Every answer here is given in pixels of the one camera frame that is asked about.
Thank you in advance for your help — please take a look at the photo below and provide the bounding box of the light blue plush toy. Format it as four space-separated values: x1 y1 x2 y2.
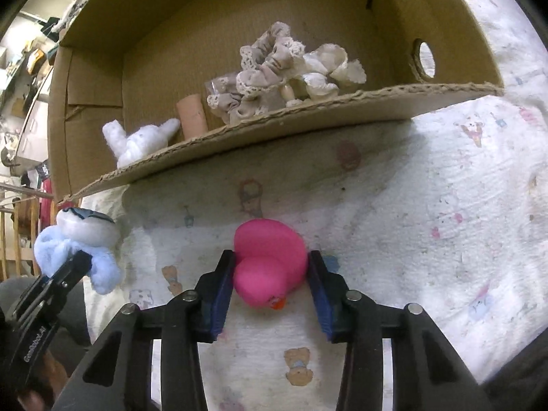
34 207 123 295

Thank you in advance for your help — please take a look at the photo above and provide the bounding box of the white sock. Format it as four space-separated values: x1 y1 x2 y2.
102 118 181 169

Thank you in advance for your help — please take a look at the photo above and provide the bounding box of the pink rubber duck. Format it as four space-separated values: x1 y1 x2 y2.
233 219 308 310

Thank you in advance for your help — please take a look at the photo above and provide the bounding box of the clear plastic bag with trinkets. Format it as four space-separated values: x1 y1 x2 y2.
205 72 242 115

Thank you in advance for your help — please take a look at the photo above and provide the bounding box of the beige lace scrunchie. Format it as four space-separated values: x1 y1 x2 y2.
209 21 306 125

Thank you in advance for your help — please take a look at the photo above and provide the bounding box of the cream white scrunchie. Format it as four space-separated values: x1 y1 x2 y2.
295 43 367 101

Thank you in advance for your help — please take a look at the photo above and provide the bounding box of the person's left hand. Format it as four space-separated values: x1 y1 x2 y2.
18 350 69 411

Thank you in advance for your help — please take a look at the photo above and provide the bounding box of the patterned white bed quilt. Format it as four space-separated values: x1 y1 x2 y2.
84 0 547 381

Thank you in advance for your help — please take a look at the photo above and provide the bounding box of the open cardboard box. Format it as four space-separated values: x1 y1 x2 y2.
48 0 503 200

